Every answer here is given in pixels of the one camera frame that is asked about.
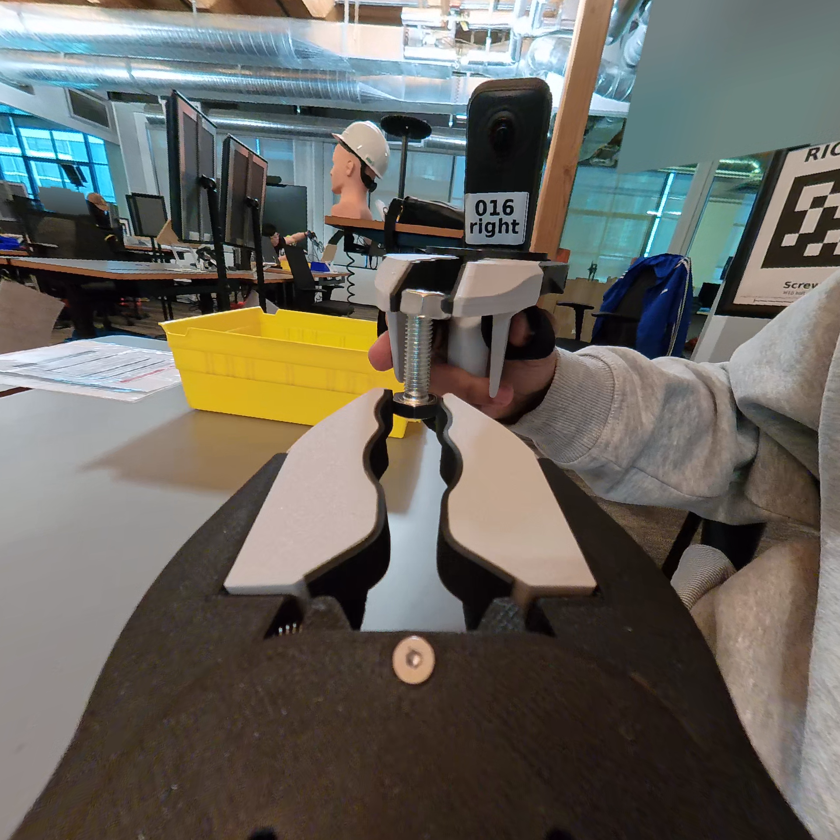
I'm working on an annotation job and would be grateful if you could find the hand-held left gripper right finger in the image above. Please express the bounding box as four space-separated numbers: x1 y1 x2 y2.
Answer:
436 392 599 631

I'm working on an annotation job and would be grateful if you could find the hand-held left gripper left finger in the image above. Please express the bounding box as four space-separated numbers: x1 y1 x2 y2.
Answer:
224 386 395 629

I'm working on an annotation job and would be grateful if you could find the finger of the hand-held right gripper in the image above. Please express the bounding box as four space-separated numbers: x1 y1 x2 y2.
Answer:
449 258 547 399
375 255 427 370

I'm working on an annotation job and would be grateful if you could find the steel hex bolt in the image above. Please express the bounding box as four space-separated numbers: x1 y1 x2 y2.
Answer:
392 314 442 408

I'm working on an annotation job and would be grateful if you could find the yellow plastic bin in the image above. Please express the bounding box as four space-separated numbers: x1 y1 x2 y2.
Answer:
159 305 424 439

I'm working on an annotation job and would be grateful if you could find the person's left forearm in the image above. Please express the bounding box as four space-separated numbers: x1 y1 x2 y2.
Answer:
669 525 840 840

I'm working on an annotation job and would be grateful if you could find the person's right forearm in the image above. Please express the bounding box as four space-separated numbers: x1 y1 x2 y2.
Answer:
508 269 840 526

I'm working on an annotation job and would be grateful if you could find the black-legged standing desk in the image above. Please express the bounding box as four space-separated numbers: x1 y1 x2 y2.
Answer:
325 215 467 309

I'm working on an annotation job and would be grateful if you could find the grey desk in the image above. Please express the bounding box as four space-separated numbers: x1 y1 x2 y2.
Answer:
0 335 473 834

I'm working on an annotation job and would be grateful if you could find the long wood-edged office desk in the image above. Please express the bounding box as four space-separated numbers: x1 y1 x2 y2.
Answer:
0 252 296 329

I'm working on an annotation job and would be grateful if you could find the person's right hand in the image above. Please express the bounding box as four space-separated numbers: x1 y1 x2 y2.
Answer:
367 308 560 424

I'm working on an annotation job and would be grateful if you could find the black bag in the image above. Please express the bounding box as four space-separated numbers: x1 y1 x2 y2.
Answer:
384 196 467 231

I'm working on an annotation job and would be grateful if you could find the black office chair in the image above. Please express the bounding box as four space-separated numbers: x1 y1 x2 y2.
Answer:
282 246 355 319

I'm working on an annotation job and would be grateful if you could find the mannequin head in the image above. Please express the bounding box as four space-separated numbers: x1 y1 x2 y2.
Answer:
328 141 378 221

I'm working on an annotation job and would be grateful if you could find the black flat monitor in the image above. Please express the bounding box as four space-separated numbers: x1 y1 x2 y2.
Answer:
262 184 309 237

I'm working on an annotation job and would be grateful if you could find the black round floor lamp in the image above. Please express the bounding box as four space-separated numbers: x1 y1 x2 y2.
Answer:
381 115 433 198

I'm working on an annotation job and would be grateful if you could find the white hard hat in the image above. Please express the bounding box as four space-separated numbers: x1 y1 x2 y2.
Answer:
331 120 392 179

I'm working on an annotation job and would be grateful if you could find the blue jacket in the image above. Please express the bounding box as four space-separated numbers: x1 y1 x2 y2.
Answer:
591 252 694 358

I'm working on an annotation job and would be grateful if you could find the dark computer monitor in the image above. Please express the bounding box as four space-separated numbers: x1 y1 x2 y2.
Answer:
164 90 219 245
220 134 270 250

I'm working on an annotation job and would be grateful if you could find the small black monitor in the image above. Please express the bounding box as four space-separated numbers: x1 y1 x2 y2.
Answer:
126 193 168 240

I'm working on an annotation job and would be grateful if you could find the laminated paper sheet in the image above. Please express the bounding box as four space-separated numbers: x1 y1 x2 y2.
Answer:
0 338 181 403

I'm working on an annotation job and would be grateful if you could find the black-and-white marker poster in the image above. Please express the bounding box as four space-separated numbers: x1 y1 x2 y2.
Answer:
715 143 840 319

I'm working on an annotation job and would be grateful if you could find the silver ventilation duct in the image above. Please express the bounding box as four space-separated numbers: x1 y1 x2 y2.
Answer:
0 3 526 99

